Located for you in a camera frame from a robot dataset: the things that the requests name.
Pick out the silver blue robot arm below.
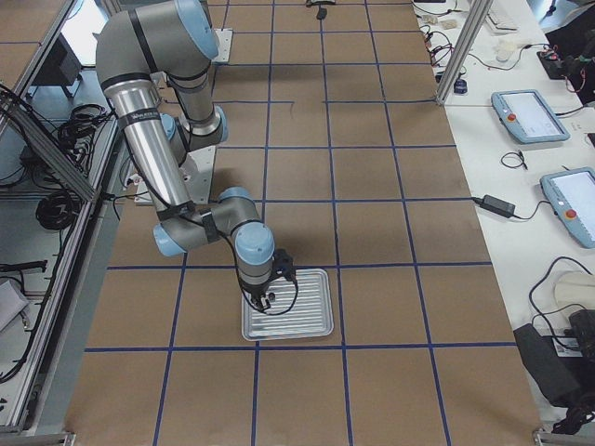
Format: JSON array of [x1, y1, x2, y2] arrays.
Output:
[[96, 1, 281, 311]]

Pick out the black power adapter brick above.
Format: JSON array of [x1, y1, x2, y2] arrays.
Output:
[[471, 194, 515, 218]]

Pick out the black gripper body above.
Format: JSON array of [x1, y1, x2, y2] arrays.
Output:
[[248, 286, 271, 303]]

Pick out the far teach pendant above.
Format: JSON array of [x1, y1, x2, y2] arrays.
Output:
[[491, 89, 570, 144]]

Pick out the aluminium frame post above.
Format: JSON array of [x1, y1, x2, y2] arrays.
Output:
[[435, 0, 493, 106]]

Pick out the near teach pendant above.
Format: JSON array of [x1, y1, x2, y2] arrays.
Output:
[[540, 167, 594, 249]]

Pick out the small blue black adapter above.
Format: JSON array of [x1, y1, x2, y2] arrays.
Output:
[[453, 78, 468, 95]]

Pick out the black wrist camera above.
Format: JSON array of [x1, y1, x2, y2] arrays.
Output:
[[272, 248, 296, 282]]

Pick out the black brake pad plate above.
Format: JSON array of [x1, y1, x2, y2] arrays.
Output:
[[316, 7, 327, 20]]

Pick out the silver ribbed metal tray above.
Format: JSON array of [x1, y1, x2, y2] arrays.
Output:
[[242, 269, 334, 341]]

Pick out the teach pendant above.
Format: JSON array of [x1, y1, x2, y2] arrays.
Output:
[[491, 89, 570, 144], [540, 167, 594, 249]]

